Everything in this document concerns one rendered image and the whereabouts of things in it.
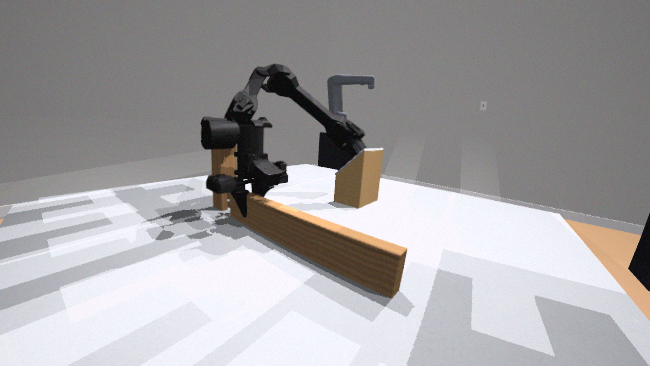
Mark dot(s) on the brown wooden post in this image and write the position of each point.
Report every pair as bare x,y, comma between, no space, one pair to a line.
223,162

